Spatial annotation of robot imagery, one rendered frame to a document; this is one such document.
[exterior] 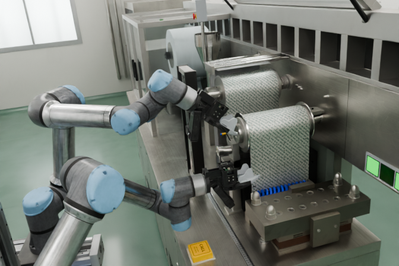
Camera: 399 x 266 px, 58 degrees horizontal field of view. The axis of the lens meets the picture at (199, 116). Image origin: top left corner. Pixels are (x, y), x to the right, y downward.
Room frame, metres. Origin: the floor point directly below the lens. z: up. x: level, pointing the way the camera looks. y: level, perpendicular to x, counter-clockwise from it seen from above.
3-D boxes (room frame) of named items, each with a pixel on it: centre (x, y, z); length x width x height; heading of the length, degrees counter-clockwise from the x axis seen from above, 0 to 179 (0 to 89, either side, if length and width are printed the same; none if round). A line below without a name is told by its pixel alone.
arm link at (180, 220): (1.10, 0.11, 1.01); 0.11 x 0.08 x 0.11; 46
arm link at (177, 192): (1.09, 0.10, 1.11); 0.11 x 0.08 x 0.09; 104
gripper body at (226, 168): (1.12, -0.05, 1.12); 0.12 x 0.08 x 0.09; 104
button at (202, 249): (1.00, 0.04, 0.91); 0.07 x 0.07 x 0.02; 14
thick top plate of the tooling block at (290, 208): (1.08, -0.35, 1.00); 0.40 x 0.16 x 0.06; 104
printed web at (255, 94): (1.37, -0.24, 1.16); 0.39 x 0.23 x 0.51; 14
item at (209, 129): (1.93, -0.08, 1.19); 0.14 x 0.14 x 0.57
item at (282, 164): (1.18, -0.28, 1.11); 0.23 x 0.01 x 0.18; 104
